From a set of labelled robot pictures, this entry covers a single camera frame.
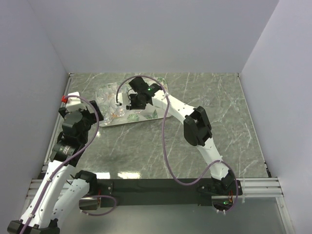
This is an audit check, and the aluminium frame rail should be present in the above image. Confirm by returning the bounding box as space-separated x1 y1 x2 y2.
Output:
26 178 284 201

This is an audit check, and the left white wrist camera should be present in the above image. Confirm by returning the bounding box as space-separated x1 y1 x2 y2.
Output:
61 92 86 112

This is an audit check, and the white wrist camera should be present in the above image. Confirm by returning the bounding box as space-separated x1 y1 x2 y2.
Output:
61 92 86 112
114 92 129 106

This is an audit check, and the floral white serving tray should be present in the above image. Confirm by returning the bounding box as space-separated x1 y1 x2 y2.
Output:
96 83 164 127

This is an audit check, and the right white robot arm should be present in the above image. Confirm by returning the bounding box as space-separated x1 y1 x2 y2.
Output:
129 76 239 195

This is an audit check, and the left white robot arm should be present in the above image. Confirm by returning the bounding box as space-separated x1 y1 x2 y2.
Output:
7 96 103 234

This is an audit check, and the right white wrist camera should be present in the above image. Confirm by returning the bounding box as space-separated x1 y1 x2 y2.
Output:
114 92 129 106

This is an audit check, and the black base beam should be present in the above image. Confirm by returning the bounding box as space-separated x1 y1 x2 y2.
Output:
85 178 243 206

